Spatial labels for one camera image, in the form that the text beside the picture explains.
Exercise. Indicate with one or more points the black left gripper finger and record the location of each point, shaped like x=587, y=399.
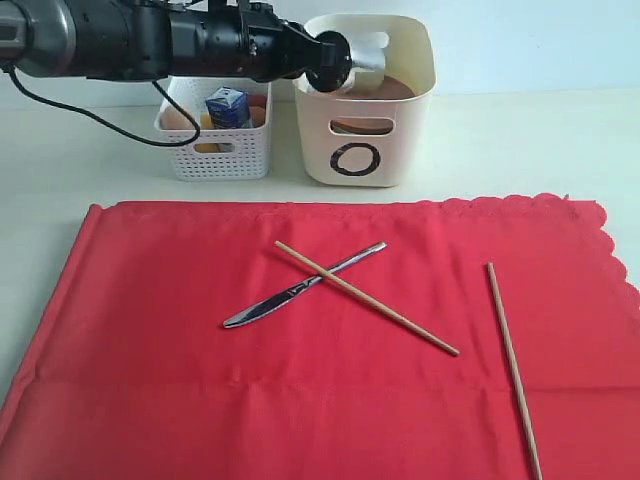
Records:
x=332, y=66

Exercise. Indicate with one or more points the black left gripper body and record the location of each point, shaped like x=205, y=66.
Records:
x=244, y=41

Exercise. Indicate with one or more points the stainless steel cup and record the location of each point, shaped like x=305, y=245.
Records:
x=368, y=61

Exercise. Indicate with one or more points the red sausage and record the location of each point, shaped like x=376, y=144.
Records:
x=258, y=100

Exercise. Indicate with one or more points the brown clay plate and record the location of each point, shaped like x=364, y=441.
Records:
x=390, y=89

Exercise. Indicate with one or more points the blue white milk carton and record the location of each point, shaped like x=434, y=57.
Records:
x=228, y=108

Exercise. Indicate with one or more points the orange fried chicken nugget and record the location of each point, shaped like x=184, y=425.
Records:
x=258, y=115

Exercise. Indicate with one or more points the yellow cheese wedge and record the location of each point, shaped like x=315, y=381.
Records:
x=207, y=147

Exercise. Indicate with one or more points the brown egg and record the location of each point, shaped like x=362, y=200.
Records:
x=171, y=118

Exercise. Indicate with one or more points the table knife steel blade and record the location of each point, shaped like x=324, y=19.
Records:
x=276, y=301

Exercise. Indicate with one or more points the wooden chopstick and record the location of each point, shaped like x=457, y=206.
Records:
x=515, y=374
x=371, y=301

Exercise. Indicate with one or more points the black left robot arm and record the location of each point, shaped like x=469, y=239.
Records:
x=144, y=41

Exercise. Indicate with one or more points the cream plastic bin black circle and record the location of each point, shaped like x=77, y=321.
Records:
x=369, y=140

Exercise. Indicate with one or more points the white perforated plastic basket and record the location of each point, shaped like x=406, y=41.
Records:
x=245, y=152

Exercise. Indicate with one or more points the red cloth table mat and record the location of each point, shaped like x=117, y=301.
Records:
x=130, y=374

